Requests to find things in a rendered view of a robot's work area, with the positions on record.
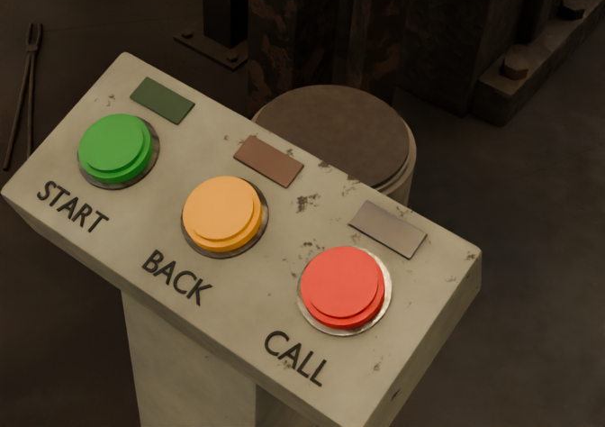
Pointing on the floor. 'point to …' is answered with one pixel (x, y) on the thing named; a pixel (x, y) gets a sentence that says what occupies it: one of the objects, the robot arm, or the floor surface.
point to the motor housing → (290, 33)
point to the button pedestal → (240, 272)
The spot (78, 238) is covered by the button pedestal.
